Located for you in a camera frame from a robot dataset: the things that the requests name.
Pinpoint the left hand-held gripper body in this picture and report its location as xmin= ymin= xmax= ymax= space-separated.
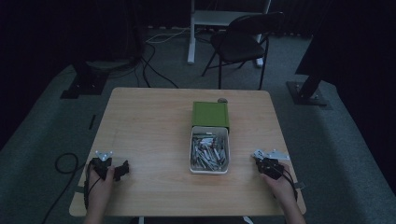
xmin=92 ymin=150 xmax=115 ymax=181

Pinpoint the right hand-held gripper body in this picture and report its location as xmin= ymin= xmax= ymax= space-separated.
xmin=251 ymin=148 xmax=291 ymax=181

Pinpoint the green metal tin box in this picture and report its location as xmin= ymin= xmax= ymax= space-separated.
xmin=189 ymin=125 xmax=231 ymax=175

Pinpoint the green drawer box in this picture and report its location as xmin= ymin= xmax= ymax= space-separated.
xmin=191 ymin=101 xmax=231 ymax=133

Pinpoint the person's left hand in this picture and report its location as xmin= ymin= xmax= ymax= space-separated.
xmin=86 ymin=158 xmax=117 ymax=202

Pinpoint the person's right hand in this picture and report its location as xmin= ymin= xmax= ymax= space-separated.
xmin=261 ymin=163 xmax=296 ymax=203

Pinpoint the pile of small grey sticks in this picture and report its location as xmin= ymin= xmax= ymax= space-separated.
xmin=191 ymin=132 xmax=228 ymax=172

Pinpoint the black stand base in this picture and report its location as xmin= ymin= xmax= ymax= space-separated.
xmin=286 ymin=69 xmax=331 ymax=107
xmin=60 ymin=60 xmax=110 ymax=100

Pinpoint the black folding chair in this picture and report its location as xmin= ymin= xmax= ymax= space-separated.
xmin=201 ymin=11 xmax=286 ymax=91

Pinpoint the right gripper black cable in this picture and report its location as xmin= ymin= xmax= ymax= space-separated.
xmin=268 ymin=161 xmax=299 ymax=202

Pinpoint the black floor cable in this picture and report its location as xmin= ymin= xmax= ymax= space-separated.
xmin=40 ymin=151 xmax=87 ymax=224

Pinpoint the black cable bundle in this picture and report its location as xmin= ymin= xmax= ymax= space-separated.
xmin=108 ymin=41 xmax=180 ymax=90

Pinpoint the white floor cable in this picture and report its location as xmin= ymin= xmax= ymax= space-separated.
xmin=145 ymin=27 xmax=191 ymax=45

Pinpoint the white metal desk frame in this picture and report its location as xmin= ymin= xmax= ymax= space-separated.
xmin=186 ymin=0 xmax=273 ymax=68

